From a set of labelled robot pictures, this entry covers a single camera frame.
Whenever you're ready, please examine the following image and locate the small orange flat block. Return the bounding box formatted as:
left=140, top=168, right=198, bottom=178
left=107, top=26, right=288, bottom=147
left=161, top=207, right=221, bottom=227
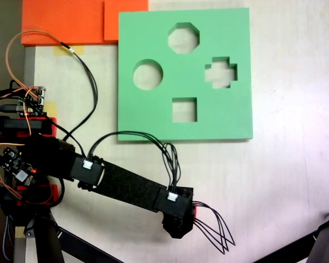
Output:
left=104, top=0, right=149, bottom=42

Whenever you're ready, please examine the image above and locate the large orange flat block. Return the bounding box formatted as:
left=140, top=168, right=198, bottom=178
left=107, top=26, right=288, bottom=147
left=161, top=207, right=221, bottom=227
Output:
left=21, top=0, right=105, bottom=46

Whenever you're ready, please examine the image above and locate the green shape sorter board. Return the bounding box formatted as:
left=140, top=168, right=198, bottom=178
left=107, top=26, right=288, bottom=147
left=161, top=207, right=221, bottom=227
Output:
left=117, top=7, right=254, bottom=142

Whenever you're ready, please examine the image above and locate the thick black tripod leg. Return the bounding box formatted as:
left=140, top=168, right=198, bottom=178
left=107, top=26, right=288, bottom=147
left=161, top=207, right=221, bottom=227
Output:
left=23, top=213, right=65, bottom=263

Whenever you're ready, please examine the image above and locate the red black table clamp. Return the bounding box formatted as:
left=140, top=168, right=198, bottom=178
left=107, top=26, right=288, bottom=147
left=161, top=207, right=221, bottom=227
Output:
left=0, top=184, right=58, bottom=206
left=0, top=116, right=58, bottom=138

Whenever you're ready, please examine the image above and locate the notched black tripod leg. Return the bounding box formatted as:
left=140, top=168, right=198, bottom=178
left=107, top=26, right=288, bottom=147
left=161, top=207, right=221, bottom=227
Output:
left=307, top=207, right=329, bottom=263

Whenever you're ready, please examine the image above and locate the black driver circuit board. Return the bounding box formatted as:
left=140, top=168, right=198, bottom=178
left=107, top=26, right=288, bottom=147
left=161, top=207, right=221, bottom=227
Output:
left=0, top=147, right=38, bottom=184

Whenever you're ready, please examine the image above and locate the circuit board with green terminal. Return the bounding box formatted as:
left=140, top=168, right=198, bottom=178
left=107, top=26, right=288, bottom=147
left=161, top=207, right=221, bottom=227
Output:
left=18, top=87, right=47, bottom=117

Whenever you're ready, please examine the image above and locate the black gripper motor cable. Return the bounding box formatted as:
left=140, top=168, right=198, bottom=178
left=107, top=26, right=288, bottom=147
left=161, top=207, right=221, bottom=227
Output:
left=193, top=201, right=236, bottom=255

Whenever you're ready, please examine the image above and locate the black arm motor cable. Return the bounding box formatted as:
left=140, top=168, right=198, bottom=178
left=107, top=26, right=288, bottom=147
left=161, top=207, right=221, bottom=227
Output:
left=87, top=130, right=181, bottom=193

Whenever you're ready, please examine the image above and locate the black cable with white connector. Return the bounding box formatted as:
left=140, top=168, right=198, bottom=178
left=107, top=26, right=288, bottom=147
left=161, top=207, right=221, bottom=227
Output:
left=60, top=41, right=99, bottom=163

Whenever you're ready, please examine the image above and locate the blue white braided cable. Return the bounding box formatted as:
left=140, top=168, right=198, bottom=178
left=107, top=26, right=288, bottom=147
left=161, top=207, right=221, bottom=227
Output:
left=2, top=215, right=14, bottom=261

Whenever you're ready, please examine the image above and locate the thin orange wire loop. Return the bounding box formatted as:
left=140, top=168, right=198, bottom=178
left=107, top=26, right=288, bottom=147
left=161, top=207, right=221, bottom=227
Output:
left=5, top=30, right=72, bottom=93

